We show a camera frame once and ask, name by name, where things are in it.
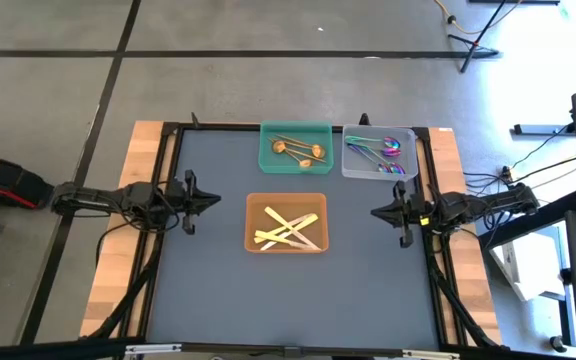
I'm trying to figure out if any black aluminium table frame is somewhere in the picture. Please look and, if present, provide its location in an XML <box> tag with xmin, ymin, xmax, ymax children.
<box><xmin>80</xmin><ymin>112</ymin><xmax>504</xmax><ymax>360</ymax></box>

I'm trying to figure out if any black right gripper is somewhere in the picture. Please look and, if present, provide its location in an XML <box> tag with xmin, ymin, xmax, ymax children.
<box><xmin>370</xmin><ymin>180</ymin><xmax>432</xmax><ymax>249</ymax></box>

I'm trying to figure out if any grey cable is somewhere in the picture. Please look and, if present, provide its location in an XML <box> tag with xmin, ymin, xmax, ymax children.
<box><xmin>530</xmin><ymin>148</ymin><xmax>576</xmax><ymax>191</ymax></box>

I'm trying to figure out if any yellow floor cable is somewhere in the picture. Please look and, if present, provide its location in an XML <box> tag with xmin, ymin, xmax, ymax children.
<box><xmin>435</xmin><ymin>0</ymin><xmax>524</xmax><ymax>37</ymax></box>

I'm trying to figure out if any black tripod stand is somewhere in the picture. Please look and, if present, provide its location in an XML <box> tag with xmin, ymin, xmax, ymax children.
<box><xmin>447</xmin><ymin>0</ymin><xmax>502</xmax><ymax>74</ymax></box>

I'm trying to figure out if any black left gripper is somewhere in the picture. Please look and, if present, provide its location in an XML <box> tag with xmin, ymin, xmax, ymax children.
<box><xmin>163</xmin><ymin>169</ymin><xmax>222</xmax><ymax>235</ymax></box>

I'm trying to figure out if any white box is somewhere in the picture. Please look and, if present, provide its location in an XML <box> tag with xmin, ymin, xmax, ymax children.
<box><xmin>490</xmin><ymin>224</ymin><xmax>568</xmax><ymax>302</ymax></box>

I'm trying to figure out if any green plastic bin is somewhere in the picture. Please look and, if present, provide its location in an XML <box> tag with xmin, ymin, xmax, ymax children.
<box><xmin>258</xmin><ymin>119</ymin><xmax>335</xmax><ymax>175</ymax></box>

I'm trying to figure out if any orange plastic bin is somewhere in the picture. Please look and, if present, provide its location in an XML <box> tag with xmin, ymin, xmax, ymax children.
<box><xmin>243</xmin><ymin>192</ymin><xmax>329</xmax><ymax>255</ymax></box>

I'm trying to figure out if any clear plastic bin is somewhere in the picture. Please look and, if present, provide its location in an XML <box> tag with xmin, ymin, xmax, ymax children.
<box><xmin>341</xmin><ymin>123</ymin><xmax>419</xmax><ymax>181</ymax></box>

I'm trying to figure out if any grey power strip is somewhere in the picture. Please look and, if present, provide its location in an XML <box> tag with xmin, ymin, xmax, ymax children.
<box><xmin>512</xmin><ymin>122</ymin><xmax>576</xmax><ymax>137</ymax></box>

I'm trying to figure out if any black cable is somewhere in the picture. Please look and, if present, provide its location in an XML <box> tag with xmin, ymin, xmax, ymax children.
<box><xmin>510</xmin><ymin>124</ymin><xmax>576</xmax><ymax>170</ymax></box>

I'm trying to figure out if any yellow-handled table knife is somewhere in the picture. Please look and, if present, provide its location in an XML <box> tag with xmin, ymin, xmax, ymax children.
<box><xmin>259</xmin><ymin>212</ymin><xmax>320</xmax><ymax>251</ymax></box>
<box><xmin>253</xmin><ymin>219</ymin><xmax>302</xmax><ymax>245</ymax></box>
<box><xmin>263</xmin><ymin>205</ymin><xmax>323</xmax><ymax>251</ymax></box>
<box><xmin>253</xmin><ymin>229</ymin><xmax>314</xmax><ymax>250</ymax></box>

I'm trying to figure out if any red black device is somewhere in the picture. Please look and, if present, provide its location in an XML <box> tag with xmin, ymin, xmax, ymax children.
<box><xmin>0</xmin><ymin>154</ymin><xmax>54</xmax><ymax>210</ymax></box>

